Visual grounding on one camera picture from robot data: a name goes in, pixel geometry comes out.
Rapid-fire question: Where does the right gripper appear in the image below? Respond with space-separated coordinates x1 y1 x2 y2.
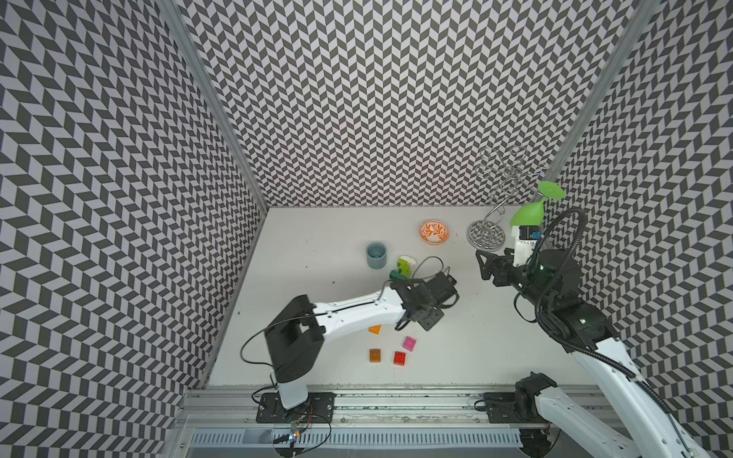
475 246 553 313

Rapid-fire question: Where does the lime square lego brick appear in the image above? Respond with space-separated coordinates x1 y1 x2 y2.
397 258 413 277

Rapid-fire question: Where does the dark green long lego brick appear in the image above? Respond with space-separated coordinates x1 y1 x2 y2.
389 270 410 282

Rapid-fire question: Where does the pink square lego brick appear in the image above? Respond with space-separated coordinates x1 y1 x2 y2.
403 336 417 352

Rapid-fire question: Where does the white long lego brick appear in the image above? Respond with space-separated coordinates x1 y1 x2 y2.
399 255 417 265

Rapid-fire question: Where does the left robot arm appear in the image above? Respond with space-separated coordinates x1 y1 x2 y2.
263 272 459 410

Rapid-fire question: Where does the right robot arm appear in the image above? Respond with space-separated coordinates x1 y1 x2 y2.
475 250 709 457

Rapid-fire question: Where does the red square lego brick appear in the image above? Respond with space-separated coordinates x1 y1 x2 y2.
393 351 407 366

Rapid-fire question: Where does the orange patterned small bowl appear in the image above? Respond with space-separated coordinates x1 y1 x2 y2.
418 221 450 245

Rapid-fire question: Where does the teal ceramic cup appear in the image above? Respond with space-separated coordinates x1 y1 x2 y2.
366 242 387 270

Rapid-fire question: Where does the green plastic wine glass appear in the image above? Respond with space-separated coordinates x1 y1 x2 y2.
510 181 566 227

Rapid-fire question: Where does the chrome glass holder stand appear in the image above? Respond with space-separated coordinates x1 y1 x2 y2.
466 146 545 252

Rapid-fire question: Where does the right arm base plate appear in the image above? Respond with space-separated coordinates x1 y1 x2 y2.
473 391 549 425

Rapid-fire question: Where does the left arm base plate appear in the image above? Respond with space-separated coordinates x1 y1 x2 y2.
256 392 336 424

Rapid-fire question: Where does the aluminium front rail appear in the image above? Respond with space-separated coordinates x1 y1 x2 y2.
171 384 654 431

